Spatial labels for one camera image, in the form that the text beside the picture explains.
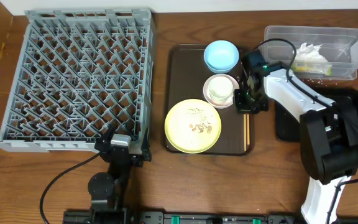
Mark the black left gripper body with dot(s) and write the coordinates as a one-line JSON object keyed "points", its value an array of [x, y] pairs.
{"points": [[124, 156]]}

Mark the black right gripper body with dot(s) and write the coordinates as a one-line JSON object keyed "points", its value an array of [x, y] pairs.
{"points": [[242, 103]]}

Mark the cream white cup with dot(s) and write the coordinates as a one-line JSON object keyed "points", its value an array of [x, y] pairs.
{"points": [[220, 88]]}

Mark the white napkin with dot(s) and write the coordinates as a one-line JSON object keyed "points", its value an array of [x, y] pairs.
{"points": [[309, 53]]}

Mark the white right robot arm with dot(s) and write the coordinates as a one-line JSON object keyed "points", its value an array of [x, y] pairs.
{"points": [[328, 131]]}

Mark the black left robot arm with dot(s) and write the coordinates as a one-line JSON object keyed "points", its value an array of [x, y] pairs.
{"points": [[107, 189]]}

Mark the grey dishwasher rack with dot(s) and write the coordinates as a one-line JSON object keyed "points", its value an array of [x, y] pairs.
{"points": [[79, 74]]}

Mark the black tray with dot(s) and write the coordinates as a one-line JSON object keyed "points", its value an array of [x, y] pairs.
{"points": [[287, 127]]}

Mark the light blue bowl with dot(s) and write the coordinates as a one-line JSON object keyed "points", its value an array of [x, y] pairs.
{"points": [[221, 56]]}

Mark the yellow plate with crumbs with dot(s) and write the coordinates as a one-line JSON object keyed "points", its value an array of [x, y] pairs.
{"points": [[192, 126]]}

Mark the dark brown serving tray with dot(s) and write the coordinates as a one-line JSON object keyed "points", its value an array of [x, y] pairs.
{"points": [[186, 75]]}

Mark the clear plastic bin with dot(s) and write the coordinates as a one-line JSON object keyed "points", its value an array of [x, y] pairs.
{"points": [[339, 47]]}

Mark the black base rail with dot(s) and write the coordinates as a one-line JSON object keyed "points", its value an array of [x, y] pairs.
{"points": [[126, 216]]}

